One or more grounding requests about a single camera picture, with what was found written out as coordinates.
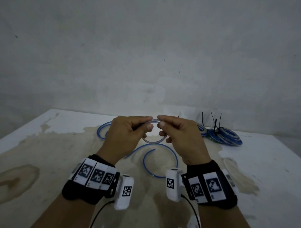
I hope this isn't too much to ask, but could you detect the person's left hand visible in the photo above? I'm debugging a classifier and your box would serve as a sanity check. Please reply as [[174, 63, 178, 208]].
[[96, 115, 154, 166]]

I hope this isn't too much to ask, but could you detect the person's right hand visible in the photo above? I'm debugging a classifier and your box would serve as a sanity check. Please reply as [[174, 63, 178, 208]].
[[156, 114, 212, 166]]

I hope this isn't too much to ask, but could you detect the black right wristband with markers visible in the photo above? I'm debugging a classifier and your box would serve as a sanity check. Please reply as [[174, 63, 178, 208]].
[[181, 160, 238, 210]]

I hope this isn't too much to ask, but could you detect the black wristband with markers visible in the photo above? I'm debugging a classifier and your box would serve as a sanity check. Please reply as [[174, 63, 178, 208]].
[[181, 160, 238, 210], [61, 154, 121, 205]]

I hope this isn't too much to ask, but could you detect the black left wristband with markers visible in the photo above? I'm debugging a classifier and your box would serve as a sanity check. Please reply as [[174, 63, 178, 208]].
[[61, 154, 121, 205]]

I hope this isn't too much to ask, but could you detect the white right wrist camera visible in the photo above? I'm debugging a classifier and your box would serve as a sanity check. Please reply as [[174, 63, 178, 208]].
[[165, 168, 184, 202]]

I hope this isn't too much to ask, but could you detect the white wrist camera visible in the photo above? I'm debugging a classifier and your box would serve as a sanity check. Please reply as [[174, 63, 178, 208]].
[[114, 174, 135, 210], [165, 168, 184, 202]]

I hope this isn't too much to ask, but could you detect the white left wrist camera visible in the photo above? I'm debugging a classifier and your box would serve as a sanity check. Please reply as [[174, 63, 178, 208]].
[[114, 174, 135, 210]]

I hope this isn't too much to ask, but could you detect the black right camera cord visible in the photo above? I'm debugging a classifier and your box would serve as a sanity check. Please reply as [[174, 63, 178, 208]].
[[180, 193, 201, 228]]

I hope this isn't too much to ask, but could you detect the black camera cord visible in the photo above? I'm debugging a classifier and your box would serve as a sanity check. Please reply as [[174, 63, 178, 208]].
[[90, 200, 115, 228], [180, 193, 201, 228]]

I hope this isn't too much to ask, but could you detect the black left camera cord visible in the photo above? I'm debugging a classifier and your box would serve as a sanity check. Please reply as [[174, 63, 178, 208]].
[[90, 200, 115, 228]]

